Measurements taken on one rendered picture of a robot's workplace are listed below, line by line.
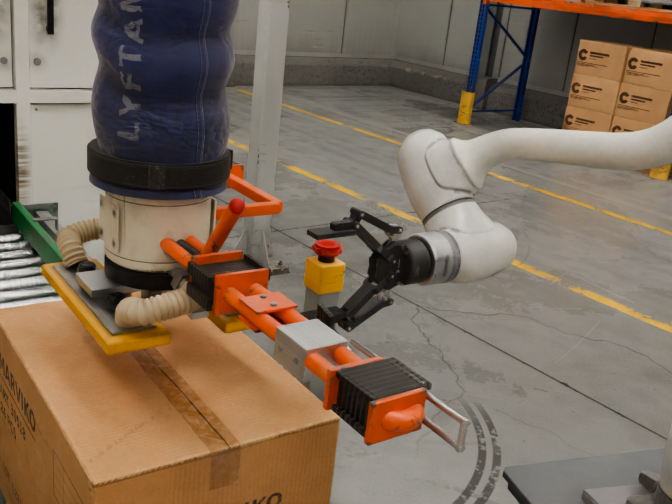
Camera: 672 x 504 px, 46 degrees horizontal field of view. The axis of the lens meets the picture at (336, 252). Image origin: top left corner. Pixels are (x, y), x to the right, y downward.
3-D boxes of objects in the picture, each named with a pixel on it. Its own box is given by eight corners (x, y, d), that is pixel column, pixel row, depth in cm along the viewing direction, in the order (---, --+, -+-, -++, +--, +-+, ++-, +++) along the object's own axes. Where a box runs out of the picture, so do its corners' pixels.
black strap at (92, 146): (67, 157, 130) (67, 133, 128) (196, 152, 143) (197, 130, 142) (117, 195, 113) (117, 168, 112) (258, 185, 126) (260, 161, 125)
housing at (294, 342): (270, 358, 98) (273, 326, 96) (315, 348, 102) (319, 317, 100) (300, 384, 92) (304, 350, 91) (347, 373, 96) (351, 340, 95)
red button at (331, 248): (305, 256, 180) (306, 240, 179) (330, 253, 184) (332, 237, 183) (321, 267, 175) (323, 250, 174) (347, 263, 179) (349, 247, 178)
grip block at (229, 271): (183, 294, 114) (184, 256, 112) (243, 285, 119) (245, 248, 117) (209, 317, 107) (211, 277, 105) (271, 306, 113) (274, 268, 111)
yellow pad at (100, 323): (40, 274, 140) (39, 247, 138) (95, 267, 146) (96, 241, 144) (107, 357, 114) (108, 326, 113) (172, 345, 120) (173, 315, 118)
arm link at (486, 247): (436, 297, 136) (407, 232, 141) (499, 285, 145) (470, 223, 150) (473, 268, 128) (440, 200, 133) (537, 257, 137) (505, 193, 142)
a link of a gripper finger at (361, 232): (393, 267, 126) (398, 260, 126) (355, 228, 119) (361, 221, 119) (378, 259, 129) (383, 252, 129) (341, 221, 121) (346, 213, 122)
